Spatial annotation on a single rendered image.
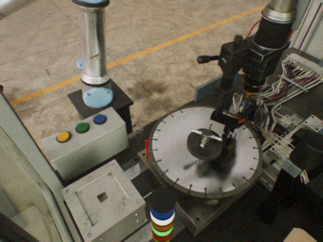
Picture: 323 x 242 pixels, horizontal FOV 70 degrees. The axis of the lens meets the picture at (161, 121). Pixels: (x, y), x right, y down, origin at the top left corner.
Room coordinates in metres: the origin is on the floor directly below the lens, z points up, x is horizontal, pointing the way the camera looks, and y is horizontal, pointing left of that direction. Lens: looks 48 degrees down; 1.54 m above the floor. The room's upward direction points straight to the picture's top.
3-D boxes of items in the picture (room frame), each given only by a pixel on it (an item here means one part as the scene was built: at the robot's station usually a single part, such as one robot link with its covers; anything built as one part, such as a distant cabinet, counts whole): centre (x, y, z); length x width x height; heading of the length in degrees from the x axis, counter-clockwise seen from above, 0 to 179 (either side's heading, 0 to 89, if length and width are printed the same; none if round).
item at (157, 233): (0.16, 0.00, 1.05); 0.05 x 0.04 x 0.03; 37
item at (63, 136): (0.50, 0.34, 0.90); 0.04 x 0.04 x 0.02
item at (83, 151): (0.53, 0.28, 0.82); 0.28 x 0.11 x 0.15; 127
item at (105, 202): (0.29, 0.17, 0.82); 0.18 x 0.18 x 0.15; 37
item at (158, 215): (0.16, 0.00, 1.14); 0.05 x 0.04 x 0.03; 37
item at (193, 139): (0.44, -0.14, 0.96); 0.11 x 0.11 x 0.03
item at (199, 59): (0.50, -0.14, 1.21); 0.08 x 0.06 x 0.03; 127
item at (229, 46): (0.50, -0.18, 1.17); 0.06 x 0.05 x 0.20; 118
